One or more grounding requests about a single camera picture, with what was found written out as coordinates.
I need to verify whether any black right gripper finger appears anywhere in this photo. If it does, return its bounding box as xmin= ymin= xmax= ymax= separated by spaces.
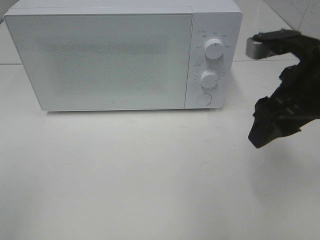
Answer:
xmin=248 ymin=97 xmax=300 ymax=148
xmin=245 ymin=29 xmax=302 ymax=60

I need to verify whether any white microwave oven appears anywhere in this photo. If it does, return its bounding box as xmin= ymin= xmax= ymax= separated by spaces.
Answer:
xmin=3 ymin=0 xmax=243 ymax=111

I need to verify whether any round door release button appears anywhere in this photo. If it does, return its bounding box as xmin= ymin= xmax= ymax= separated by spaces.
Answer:
xmin=197 ymin=93 xmax=212 ymax=106

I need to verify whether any white microwave knob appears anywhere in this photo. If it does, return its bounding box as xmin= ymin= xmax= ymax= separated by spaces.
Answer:
xmin=200 ymin=70 xmax=219 ymax=89
xmin=203 ymin=36 xmax=225 ymax=60

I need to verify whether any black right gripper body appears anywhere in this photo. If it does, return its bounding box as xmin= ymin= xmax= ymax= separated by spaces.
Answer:
xmin=269 ymin=34 xmax=320 ymax=132

